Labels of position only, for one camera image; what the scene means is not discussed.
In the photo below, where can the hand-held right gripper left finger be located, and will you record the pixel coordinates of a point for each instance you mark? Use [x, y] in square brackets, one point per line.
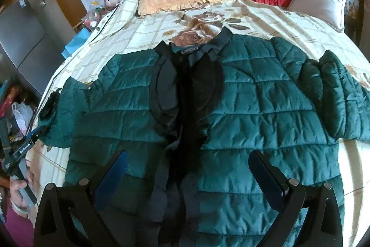
[111, 180]

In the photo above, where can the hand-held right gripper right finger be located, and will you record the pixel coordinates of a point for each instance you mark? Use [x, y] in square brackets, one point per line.
[266, 180]

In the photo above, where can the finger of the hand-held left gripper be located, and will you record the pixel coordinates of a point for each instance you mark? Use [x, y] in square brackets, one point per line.
[35, 133]

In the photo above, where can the dark green quilted jacket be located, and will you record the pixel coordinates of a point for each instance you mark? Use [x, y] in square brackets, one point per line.
[260, 108]

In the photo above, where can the person's left forearm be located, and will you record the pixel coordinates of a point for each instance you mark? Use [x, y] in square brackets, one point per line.
[17, 228]

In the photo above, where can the person's left hand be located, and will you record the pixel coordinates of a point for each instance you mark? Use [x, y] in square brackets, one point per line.
[17, 192]

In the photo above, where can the white plastic bag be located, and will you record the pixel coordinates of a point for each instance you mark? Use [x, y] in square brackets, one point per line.
[22, 116]

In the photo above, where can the cluster of bottles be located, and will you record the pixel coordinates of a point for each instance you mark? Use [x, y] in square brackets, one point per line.
[94, 15]

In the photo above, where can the floral cream bed sheet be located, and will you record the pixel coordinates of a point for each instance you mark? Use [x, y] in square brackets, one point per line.
[289, 24]

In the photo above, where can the white pillow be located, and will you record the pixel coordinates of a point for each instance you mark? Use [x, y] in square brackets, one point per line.
[318, 2]

